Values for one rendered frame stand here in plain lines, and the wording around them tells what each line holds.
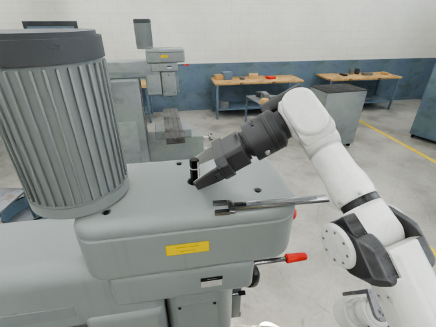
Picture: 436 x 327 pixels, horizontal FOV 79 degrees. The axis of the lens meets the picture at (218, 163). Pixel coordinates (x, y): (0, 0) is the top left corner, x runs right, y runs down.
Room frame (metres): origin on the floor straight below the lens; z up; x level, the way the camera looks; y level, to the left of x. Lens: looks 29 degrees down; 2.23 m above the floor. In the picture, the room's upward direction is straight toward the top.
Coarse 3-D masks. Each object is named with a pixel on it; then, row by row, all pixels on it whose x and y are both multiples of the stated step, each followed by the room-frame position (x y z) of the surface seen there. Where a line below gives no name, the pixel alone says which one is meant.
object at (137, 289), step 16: (176, 272) 0.40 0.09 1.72; (192, 272) 0.40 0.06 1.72; (208, 272) 0.41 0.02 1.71; (224, 272) 0.41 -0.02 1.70; (240, 272) 0.42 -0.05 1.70; (112, 288) 0.38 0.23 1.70; (128, 288) 0.38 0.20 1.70; (144, 288) 0.38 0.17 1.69; (160, 288) 0.39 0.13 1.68; (176, 288) 0.40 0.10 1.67; (192, 288) 0.40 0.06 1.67; (208, 288) 0.41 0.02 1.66; (224, 288) 0.41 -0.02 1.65
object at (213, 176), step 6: (216, 168) 0.46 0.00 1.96; (204, 174) 0.46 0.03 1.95; (210, 174) 0.46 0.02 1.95; (216, 174) 0.45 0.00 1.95; (198, 180) 0.46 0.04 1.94; (204, 180) 0.46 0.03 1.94; (210, 180) 0.46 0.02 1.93; (216, 180) 0.46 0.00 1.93; (198, 186) 0.45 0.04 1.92; (204, 186) 0.46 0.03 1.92
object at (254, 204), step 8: (216, 200) 0.44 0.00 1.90; (224, 200) 0.44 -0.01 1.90; (256, 200) 0.44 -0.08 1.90; (264, 200) 0.44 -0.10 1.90; (272, 200) 0.44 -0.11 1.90; (280, 200) 0.44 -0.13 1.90; (288, 200) 0.44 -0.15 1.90; (296, 200) 0.44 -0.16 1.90; (304, 200) 0.44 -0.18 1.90; (312, 200) 0.44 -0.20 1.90; (320, 200) 0.44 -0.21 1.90; (328, 200) 0.44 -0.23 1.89; (232, 208) 0.41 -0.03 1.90; (240, 208) 0.42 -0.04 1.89; (248, 208) 0.42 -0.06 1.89
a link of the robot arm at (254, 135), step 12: (252, 120) 0.52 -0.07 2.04; (252, 132) 0.49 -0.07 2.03; (264, 132) 0.49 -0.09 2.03; (216, 144) 0.54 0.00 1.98; (228, 144) 0.51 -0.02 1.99; (240, 144) 0.49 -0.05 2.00; (252, 144) 0.48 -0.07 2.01; (264, 144) 0.48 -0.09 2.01; (216, 156) 0.48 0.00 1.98; (228, 156) 0.48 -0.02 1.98; (240, 156) 0.48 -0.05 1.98; (264, 156) 0.49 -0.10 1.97; (228, 168) 0.46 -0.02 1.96; (240, 168) 0.48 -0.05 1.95
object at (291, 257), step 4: (300, 252) 0.47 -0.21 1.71; (304, 252) 0.47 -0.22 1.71; (284, 256) 0.46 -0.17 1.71; (288, 256) 0.46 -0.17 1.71; (292, 256) 0.46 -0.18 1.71; (296, 256) 0.46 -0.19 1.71; (300, 256) 0.46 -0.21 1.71; (304, 256) 0.46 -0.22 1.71; (256, 260) 0.45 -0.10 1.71; (260, 260) 0.45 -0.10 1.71; (264, 260) 0.45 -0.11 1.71; (268, 260) 0.45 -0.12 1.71; (272, 260) 0.45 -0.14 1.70; (276, 260) 0.45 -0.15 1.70; (280, 260) 0.45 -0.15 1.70; (284, 260) 0.45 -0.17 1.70; (288, 260) 0.45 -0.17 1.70; (292, 260) 0.45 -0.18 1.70; (296, 260) 0.45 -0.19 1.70; (300, 260) 0.46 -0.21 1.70; (256, 264) 0.44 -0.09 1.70; (260, 264) 0.44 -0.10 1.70
